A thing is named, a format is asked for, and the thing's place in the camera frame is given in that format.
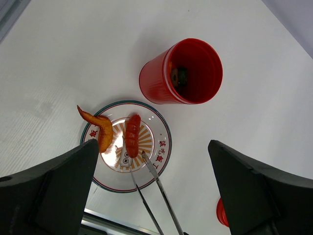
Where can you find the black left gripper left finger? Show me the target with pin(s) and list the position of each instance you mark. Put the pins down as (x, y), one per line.
(49, 198)

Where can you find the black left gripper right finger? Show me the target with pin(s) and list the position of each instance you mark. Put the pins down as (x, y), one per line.
(260, 199)

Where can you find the red grilled sausage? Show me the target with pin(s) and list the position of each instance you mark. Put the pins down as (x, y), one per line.
(132, 135)

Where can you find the black seaweed sushi roll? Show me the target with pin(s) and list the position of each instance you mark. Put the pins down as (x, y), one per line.
(179, 77)

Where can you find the red cylindrical lunch container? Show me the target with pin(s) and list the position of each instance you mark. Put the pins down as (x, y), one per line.
(205, 74)

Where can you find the red round lid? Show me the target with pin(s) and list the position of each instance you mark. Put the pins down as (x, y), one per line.
(220, 213)

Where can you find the white plate with red print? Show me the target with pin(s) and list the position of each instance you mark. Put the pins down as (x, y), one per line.
(115, 170)

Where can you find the orange fried chicken wing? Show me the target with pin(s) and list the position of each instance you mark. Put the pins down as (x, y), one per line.
(105, 135)

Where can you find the aluminium front rail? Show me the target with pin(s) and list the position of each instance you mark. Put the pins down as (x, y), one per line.
(94, 223)

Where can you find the aluminium left frame post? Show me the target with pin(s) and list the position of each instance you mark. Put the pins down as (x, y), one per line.
(10, 11)

